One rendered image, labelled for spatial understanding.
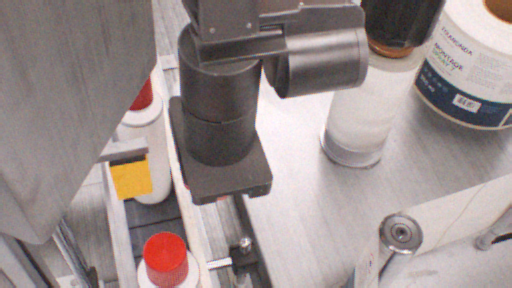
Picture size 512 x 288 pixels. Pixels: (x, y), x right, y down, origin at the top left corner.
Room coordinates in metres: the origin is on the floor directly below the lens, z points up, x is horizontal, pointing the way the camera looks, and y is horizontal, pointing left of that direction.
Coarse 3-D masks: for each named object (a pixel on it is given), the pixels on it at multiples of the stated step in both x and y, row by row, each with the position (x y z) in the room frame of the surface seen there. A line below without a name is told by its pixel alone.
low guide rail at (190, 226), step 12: (156, 72) 0.49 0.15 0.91; (156, 84) 0.47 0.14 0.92; (168, 120) 0.41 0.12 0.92; (168, 132) 0.39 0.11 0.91; (168, 144) 0.37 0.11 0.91; (180, 180) 0.33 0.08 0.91; (180, 192) 0.31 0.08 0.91; (180, 204) 0.29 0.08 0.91; (192, 216) 0.28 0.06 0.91; (192, 228) 0.26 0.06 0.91; (192, 240) 0.25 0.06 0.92; (192, 252) 0.24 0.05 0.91; (204, 264) 0.22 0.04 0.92; (204, 276) 0.21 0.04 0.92
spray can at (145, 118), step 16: (144, 96) 0.32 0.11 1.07; (160, 96) 0.34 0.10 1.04; (128, 112) 0.31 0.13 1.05; (144, 112) 0.32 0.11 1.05; (160, 112) 0.32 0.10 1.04; (128, 128) 0.30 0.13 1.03; (144, 128) 0.31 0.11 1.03; (160, 128) 0.32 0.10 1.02; (160, 144) 0.32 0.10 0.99; (160, 160) 0.32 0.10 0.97; (160, 176) 0.31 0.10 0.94; (160, 192) 0.31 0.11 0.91
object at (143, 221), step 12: (132, 204) 0.30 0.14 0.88; (168, 204) 0.31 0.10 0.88; (132, 216) 0.29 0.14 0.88; (144, 216) 0.29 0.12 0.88; (156, 216) 0.29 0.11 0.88; (168, 216) 0.29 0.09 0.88; (180, 216) 0.30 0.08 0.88; (132, 228) 0.27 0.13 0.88; (144, 228) 0.27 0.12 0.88; (156, 228) 0.28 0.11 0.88; (168, 228) 0.28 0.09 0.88; (180, 228) 0.28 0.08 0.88; (132, 240) 0.26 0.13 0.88; (144, 240) 0.26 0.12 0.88
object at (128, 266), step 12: (108, 168) 0.30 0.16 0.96; (108, 180) 0.28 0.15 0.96; (120, 204) 0.26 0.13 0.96; (120, 216) 0.24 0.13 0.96; (120, 228) 0.23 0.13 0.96; (120, 240) 0.22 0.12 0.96; (120, 252) 0.20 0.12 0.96; (132, 252) 0.21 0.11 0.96; (132, 264) 0.19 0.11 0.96; (132, 276) 0.18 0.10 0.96
